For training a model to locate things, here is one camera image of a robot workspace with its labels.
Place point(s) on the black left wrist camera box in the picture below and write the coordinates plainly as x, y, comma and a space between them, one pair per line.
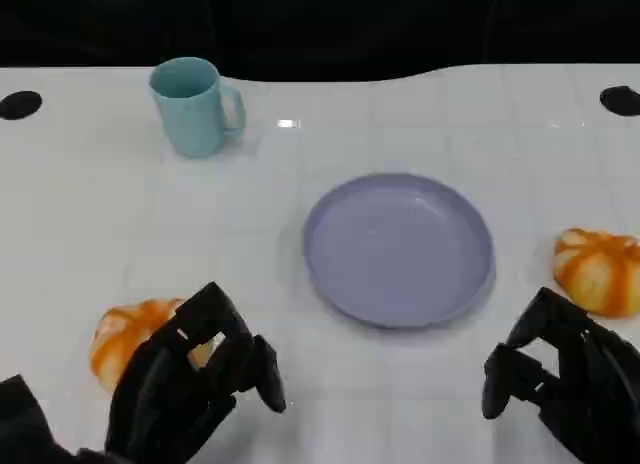
25, 424

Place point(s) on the black table grommet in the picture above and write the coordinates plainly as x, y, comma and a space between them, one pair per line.
19, 105
622, 100

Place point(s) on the lilac plate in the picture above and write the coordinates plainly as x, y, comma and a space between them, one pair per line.
400, 249

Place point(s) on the pale green mug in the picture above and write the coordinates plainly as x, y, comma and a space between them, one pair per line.
192, 109

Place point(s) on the orange and white bread roll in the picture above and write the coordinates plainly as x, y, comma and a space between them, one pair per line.
600, 274
120, 339

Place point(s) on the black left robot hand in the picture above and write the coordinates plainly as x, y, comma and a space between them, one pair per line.
165, 384

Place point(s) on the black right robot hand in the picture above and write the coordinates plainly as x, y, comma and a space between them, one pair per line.
595, 384

